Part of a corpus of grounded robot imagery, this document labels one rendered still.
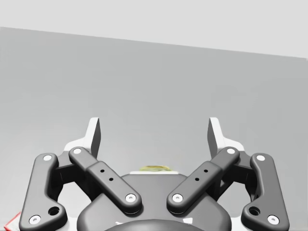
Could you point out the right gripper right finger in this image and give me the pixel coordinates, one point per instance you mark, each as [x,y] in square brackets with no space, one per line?
[198,179]

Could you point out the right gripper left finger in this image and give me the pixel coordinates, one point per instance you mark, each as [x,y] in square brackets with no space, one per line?
[109,179]

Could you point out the green and blue rectangular can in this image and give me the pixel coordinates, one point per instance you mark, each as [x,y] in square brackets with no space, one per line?
[154,168]

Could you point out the red and white carton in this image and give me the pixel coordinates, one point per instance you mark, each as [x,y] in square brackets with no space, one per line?
[14,223]

